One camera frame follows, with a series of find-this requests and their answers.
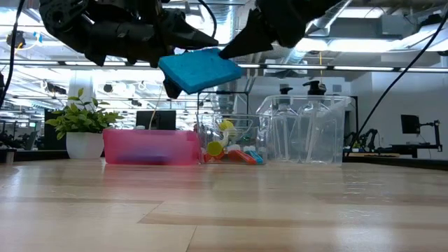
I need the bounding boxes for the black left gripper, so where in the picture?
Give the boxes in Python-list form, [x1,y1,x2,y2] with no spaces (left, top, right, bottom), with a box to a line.
[38,0,220,100]

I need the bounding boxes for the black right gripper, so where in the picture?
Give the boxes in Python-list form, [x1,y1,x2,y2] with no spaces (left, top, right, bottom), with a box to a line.
[218,0,343,60]

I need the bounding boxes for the blue dish brush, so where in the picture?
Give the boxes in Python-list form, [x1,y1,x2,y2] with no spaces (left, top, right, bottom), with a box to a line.
[246,149,265,165]

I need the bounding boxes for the small monitor on arm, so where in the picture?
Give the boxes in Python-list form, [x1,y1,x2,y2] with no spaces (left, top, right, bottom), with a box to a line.
[400,113,421,135]

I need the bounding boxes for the black computer monitor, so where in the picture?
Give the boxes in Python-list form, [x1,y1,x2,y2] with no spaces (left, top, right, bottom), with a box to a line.
[135,110,177,131]

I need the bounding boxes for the narrow clear plastic bin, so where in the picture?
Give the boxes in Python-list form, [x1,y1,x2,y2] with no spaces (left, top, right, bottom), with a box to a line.
[197,112,272,165]

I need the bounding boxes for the red translucent plastic bin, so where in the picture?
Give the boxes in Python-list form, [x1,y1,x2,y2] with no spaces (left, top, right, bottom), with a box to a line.
[102,128,201,166]

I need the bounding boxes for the green plant in white pot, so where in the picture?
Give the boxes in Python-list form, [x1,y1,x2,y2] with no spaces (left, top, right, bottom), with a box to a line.
[45,87,124,160]

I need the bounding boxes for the large clear plastic bin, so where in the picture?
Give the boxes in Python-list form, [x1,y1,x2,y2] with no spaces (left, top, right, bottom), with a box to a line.
[256,94,352,166]

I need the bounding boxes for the dark background cabinet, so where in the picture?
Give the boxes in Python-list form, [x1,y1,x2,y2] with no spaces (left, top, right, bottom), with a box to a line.
[43,108,69,151]

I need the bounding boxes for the black background desk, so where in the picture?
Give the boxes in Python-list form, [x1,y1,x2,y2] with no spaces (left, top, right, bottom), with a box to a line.
[377,143,444,159]

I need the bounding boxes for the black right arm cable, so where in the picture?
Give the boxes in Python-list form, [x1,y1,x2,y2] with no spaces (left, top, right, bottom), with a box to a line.
[345,13,448,155]

